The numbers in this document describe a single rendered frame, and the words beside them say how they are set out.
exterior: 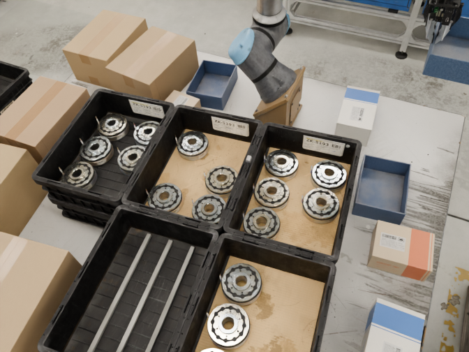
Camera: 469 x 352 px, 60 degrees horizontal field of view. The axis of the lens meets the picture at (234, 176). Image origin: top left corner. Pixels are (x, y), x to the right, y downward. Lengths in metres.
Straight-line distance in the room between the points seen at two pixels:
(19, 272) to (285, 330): 0.69
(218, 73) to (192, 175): 0.63
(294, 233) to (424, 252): 0.37
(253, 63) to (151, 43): 0.51
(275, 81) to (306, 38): 1.76
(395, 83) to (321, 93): 1.25
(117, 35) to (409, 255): 1.38
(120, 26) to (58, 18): 1.99
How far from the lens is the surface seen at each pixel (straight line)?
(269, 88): 1.44
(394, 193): 1.44
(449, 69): 1.27
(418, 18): 2.95
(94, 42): 1.85
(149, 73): 1.62
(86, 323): 1.16
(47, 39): 3.66
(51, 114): 1.59
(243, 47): 1.41
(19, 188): 1.47
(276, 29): 1.49
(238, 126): 1.31
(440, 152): 1.61
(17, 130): 1.60
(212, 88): 1.74
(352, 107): 1.54
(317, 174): 1.24
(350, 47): 3.14
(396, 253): 1.25
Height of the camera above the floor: 1.86
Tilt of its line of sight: 54 degrees down
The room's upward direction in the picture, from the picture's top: 6 degrees counter-clockwise
